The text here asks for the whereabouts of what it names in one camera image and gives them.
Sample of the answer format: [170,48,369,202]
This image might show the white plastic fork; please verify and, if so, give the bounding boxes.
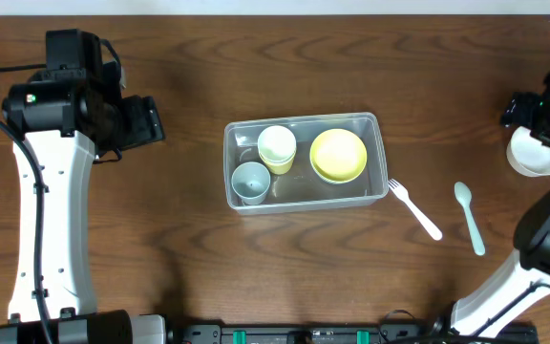
[388,179,443,241]

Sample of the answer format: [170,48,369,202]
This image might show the pale green plastic spoon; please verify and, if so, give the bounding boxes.
[454,182,486,256]

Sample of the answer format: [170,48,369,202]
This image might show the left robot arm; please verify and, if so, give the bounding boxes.
[0,30,167,343]

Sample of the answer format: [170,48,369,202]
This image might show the yellow plastic bowl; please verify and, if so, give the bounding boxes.
[309,128,368,184]

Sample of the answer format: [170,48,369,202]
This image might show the white plastic bowl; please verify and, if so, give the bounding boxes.
[506,126,550,177]

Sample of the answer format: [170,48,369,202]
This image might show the clear plastic container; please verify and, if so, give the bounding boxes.
[223,112,389,215]

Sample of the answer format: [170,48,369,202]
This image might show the black cable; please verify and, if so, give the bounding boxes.
[0,61,54,344]
[427,281,550,340]

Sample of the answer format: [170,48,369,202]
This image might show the white plastic cup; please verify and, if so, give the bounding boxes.
[257,125,296,162]

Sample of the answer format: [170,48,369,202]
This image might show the right black cable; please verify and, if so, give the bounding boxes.
[427,281,550,340]

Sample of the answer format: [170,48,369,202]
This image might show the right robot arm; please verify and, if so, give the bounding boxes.
[442,72,550,342]

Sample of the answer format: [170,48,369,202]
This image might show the yellow plastic cup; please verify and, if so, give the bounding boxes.
[259,153,295,175]

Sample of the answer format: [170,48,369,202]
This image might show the left black cable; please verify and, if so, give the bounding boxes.
[0,61,54,344]

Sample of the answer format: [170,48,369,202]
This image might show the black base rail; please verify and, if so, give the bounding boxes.
[164,318,539,344]

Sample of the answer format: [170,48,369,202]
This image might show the grey plastic cup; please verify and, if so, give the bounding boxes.
[231,161,271,205]

